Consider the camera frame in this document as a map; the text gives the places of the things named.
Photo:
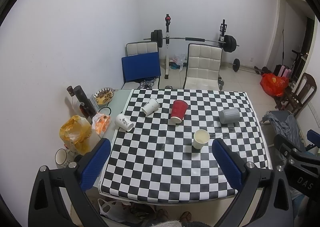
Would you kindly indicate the white paper cup lying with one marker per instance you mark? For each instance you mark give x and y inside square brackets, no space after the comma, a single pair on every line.
[151,106]

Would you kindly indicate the grey cloth pile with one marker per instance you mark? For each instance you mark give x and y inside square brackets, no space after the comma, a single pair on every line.
[285,123]

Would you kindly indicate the yellow white paper bag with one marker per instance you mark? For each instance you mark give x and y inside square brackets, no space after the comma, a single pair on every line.
[78,135]

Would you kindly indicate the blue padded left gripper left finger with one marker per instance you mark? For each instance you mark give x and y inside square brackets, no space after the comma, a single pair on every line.
[47,207]

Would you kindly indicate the blue folding chair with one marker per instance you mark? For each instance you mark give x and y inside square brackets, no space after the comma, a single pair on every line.
[141,71]

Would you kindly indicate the white plastic bag floor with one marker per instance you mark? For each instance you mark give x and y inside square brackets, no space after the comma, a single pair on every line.
[114,210]

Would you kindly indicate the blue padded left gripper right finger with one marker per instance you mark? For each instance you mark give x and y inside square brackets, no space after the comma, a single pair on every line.
[274,207]

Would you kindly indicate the grey plastic cup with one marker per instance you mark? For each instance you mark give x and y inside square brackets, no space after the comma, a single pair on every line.
[229,116]

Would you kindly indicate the white ceramic mug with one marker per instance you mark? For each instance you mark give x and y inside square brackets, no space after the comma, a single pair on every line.
[62,158]

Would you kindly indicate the white barbell rack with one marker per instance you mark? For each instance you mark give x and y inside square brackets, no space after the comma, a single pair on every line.
[167,39]

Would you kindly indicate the bowl of snacks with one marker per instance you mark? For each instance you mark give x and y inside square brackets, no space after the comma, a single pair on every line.
[104,96]

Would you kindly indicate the white printed paper cup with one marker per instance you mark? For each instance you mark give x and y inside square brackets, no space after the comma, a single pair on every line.
[123,122]

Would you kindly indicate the upright white paper cup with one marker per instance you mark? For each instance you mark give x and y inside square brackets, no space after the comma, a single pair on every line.
[201,138]

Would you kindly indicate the orange tissue pack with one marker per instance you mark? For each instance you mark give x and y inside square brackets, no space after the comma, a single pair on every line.
[100,123]

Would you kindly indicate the barbell with black plates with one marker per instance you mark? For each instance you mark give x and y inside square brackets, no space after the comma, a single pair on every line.
[228,44]

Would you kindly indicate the white leather chair behind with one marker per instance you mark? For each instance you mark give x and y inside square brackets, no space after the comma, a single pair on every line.
[140,48]

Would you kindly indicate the red plastic bag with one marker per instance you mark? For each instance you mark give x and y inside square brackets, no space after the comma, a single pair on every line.
[274,85]

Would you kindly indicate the dark wooden chair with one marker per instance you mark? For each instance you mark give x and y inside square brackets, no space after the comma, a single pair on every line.
[296,100]

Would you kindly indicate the white leather chair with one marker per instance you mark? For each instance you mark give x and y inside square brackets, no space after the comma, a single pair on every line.
[203,66]
[140,48]

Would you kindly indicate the black white checkered tablecloth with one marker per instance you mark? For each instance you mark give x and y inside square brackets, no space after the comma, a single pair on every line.
[156,163]

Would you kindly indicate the small black dumbbell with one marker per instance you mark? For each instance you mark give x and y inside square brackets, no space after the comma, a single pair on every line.
[235,65]

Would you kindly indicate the black coffee grinder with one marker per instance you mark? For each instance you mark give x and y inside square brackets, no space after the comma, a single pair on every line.
[81,104]

